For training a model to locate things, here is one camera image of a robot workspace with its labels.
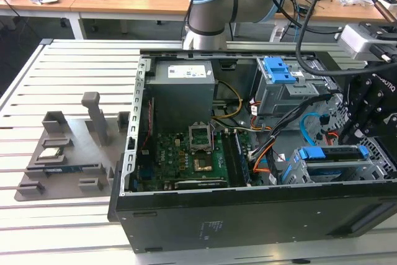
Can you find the blue RAM stick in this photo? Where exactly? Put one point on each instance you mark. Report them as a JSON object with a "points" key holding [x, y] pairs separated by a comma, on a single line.
{"points": [[59, 169]]}

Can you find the installed RAM stick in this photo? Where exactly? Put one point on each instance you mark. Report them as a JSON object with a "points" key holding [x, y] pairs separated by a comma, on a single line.
{"points": [[243, 158]]}

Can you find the black RAM slot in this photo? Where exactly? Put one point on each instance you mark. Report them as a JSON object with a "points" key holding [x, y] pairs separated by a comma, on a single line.
{"points": [[229, 158], [235, 158]]}

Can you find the CPU socket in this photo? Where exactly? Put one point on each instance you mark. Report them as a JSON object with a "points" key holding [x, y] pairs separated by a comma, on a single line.
{"points": [[203, 165]]}

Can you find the black graphics card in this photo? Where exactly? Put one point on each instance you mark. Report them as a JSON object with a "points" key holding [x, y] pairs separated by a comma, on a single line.
{"points": [[199, 183]]}

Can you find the hard disk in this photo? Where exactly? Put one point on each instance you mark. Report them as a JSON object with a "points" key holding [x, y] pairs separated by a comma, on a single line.
{"points": [[311, 152]]}

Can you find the black PC case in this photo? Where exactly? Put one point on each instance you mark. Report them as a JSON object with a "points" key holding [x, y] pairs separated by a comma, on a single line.
{"points": [[248, 215]]}

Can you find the blue plastic drive latch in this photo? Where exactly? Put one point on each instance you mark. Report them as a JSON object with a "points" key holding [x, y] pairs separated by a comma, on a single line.
{"points": [[279, 71]]}

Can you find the grey metal disk bay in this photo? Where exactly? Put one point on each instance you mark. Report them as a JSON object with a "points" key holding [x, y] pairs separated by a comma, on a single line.
{"points": [[370, 170]]}

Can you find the wooden desk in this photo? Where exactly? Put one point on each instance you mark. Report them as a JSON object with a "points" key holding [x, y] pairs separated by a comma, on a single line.
{"points": [[139, 4], [31, 9]]}

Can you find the grey optical drive cage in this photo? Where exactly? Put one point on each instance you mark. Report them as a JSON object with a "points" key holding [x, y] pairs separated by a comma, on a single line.
{"points": [[279, 100]]}

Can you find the small white box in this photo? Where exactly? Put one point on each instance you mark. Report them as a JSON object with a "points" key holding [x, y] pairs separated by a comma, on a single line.
{"points": [[391, 2]]}

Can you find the black case fan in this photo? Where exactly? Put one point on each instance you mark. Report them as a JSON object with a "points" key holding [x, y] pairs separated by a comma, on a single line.
{"points": [[149, 141]]}

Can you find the silver CPU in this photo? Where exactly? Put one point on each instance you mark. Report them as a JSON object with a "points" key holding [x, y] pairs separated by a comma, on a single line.
{"points": [[50, 152]]}

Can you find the green motherboard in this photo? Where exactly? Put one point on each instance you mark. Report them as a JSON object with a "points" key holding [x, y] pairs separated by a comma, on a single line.
{"points": [[173, 157]]}

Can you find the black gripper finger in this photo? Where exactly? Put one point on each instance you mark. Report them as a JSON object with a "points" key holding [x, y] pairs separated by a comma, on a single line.
{"points": [[356, 100], [375, 110]]}

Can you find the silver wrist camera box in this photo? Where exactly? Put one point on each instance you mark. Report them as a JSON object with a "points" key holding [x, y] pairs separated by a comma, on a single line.
{"points": [[356, 43]]}

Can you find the grey parts rack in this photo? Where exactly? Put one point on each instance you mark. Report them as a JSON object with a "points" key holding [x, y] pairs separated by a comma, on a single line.
{"points": [[77, 159]]}

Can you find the locking lever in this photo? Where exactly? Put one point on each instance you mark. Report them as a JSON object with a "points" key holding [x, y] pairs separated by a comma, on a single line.
{"points": [[213, 136]]}

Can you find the grey power supply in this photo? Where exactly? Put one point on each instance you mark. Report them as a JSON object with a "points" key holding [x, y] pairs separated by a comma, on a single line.
{"points": [[180, 100]]}

